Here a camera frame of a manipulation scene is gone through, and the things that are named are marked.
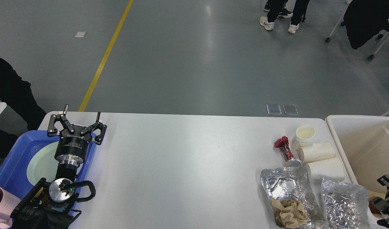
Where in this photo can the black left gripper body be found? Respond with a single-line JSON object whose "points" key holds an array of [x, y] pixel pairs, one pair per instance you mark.
{"points": [[73, 148]]}

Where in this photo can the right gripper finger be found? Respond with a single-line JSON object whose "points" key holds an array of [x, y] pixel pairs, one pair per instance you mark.
{"points": [[384, 181], [379, 205]]}

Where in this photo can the brown paper bag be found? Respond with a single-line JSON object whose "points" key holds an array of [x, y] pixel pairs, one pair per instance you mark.
{"points": [[372, 195]]}

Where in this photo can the green plate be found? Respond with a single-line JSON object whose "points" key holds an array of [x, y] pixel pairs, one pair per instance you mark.
{"points": [[44, 165]]}

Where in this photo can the pink ribbed mug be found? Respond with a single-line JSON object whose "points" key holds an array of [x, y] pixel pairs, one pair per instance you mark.
{"points": [[8, 202]]}

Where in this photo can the aluminium foil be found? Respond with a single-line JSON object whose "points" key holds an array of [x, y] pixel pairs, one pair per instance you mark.
{"points": [[293, 183]]}

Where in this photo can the brown napkin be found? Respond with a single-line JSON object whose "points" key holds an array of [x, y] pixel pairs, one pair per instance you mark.
{"points": [[289, 213]]}

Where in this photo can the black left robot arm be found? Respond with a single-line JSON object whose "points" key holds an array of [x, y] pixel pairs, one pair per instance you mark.
{"points": [[49, 205]]}

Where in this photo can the white plastic bin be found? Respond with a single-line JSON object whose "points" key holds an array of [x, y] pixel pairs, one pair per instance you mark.
{"points": [[363, 144]]}

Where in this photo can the white foam container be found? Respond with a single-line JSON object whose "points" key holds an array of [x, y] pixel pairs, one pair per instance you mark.
{"points": [[331, 168]]}

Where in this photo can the blue plastic tray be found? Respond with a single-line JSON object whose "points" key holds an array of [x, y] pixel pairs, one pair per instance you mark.
{"points": [[13, 172]]}

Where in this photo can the white paper cup lying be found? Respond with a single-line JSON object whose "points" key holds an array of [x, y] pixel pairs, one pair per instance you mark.
{"points": [[316, 152]]}

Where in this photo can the upright white paper cup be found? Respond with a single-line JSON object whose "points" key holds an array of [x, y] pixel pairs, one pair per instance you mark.
{"points": [[303, 136]]}

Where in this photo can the red snack wrapper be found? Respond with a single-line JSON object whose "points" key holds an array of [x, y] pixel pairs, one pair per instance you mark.
{"points": [[290, 160]]}

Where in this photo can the right floor plate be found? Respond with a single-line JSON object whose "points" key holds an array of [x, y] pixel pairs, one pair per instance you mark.
{"points": [[290, 109]]}

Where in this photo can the floor plate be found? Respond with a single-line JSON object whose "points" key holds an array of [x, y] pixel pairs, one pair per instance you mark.
{"points": [[274, 109], [290, 109]]}

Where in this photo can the left floor plate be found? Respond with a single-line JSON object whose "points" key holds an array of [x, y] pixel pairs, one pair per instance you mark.
{"points": [[274, 109]]}

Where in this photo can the chair with black jacket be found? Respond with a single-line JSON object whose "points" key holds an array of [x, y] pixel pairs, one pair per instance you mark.
{"points": [[363, 19]]}

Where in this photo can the person in black trousers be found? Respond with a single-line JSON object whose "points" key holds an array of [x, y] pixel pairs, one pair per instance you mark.
{"points": [[277, 8]]}

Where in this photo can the person with dark sneakers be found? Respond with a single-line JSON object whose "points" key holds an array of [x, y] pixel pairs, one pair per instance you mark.
{"points": [[285, 13]]}

